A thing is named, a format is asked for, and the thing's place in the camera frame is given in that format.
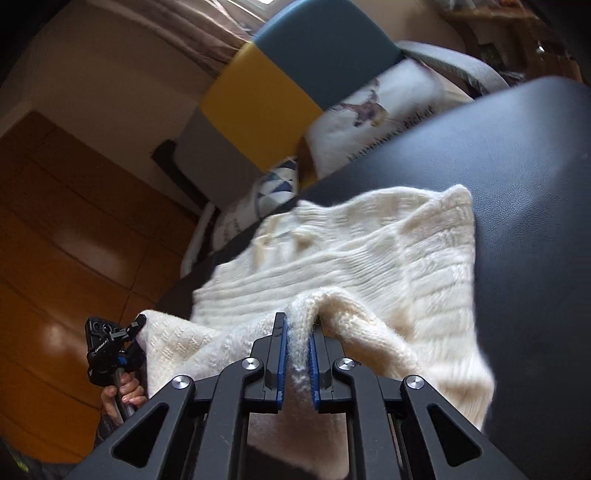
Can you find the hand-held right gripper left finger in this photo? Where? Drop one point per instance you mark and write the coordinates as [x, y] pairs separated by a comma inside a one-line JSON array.
[[281, 360]]

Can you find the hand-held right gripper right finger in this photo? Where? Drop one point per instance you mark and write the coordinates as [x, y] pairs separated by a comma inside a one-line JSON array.
[[316, 369]]

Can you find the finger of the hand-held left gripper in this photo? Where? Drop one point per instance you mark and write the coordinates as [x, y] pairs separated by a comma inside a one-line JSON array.
[[131, 330]]

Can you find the cream knit sweater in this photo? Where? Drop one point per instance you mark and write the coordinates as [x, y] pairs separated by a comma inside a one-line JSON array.
[[369, 258]]

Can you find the person's left forearm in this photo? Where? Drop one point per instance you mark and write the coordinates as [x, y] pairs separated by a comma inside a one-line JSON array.
[[107, 429]]

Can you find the person's left hand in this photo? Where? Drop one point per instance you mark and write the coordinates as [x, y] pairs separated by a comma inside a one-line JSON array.
[[135, 392]]

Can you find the geometric print pillow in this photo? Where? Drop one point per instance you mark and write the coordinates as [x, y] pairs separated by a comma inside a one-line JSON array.
[[277, 182]]

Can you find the grey yellow teal sofa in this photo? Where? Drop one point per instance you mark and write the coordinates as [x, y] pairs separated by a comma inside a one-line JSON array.
[[258, 115]]

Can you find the black padded folding table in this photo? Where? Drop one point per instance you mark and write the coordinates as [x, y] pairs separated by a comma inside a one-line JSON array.
[[531, 207]]

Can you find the deer print pillow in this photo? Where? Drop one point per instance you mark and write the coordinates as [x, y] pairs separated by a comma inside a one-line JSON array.
[[392, 92]]

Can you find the grey patterned curtain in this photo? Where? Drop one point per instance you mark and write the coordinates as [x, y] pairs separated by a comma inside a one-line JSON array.
[[207, 41]]

